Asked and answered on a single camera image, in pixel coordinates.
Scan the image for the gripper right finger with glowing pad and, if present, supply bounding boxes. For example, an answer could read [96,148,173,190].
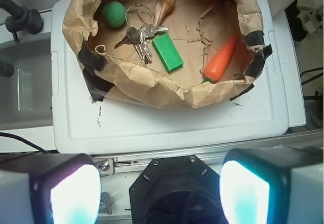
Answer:
[220,147,323,223]

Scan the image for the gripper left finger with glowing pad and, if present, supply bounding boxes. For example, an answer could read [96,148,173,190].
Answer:
[1,153,101,223]

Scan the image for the orange plastic toy carrot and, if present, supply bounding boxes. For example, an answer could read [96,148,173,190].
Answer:
[203,34,237,83]

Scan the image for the white plastic bin lid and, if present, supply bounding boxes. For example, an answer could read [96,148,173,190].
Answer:
[51,0,289,155]

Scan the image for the clear plastic bin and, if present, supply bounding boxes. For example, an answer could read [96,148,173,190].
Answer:
[1,33,53,130]

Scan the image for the white power strip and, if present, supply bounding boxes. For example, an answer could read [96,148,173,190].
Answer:
[304,4,323,34]

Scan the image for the crumpled brown paper bag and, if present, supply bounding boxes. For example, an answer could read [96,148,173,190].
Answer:
[63,0,271,109]

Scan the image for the green rectangular block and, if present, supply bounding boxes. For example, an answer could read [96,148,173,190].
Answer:
[152,33,184,73]

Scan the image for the green dimpled ball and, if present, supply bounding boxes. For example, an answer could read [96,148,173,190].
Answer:
[102,1,126,28]

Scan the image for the brown spiral seashell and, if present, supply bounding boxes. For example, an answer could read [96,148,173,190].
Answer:
[153,0,176,26]

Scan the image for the black cable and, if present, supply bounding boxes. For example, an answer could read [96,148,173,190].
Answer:
[0,132,51,155]

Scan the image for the black octagonal mount plate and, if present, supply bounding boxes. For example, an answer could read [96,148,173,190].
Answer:
[129,155,228,223]

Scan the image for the aluminium extrusion rail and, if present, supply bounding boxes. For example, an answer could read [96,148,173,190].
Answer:
[92,129,323,176]

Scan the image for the silver keys on wire ring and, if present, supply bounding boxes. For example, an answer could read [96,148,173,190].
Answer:
[114,4,169,66]

